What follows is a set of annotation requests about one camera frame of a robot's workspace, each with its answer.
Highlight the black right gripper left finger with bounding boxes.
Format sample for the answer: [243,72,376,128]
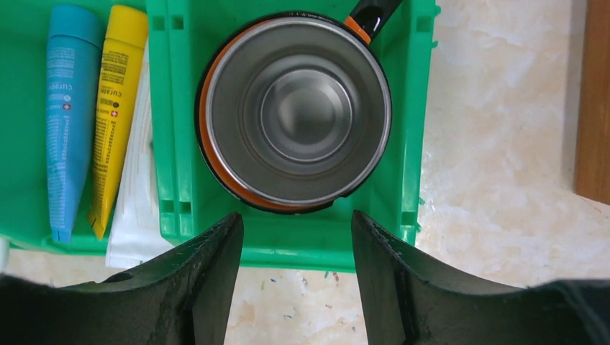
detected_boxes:
[1,213,244,344]

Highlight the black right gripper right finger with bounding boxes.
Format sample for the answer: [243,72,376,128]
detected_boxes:
[351,211,609,344]

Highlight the steel cup orange sleeve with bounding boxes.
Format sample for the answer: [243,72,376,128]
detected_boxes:
[194,1,399,214]

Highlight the green compartment bin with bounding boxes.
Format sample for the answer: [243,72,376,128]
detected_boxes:
[0,0,442,274]

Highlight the blue toothpaste tube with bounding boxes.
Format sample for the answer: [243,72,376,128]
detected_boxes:
[45,4,104,243]

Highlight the white toothpaste tube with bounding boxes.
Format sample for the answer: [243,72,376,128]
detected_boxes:
[105,45,173,269]

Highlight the brown wooden compartment tray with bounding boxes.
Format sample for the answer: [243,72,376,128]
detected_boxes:
[574,1,609,205]

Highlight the yellow toothpaste tube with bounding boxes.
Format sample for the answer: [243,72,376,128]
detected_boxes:
[87,4,148,239]

